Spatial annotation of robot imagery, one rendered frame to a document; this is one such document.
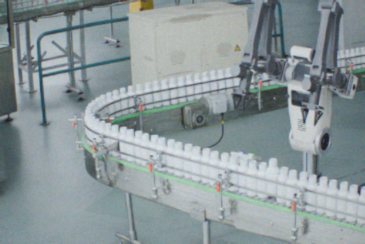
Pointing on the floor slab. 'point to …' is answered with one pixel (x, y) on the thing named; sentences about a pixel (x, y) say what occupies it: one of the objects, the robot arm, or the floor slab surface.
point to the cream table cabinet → (186, 41)
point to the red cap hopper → (46, 53)
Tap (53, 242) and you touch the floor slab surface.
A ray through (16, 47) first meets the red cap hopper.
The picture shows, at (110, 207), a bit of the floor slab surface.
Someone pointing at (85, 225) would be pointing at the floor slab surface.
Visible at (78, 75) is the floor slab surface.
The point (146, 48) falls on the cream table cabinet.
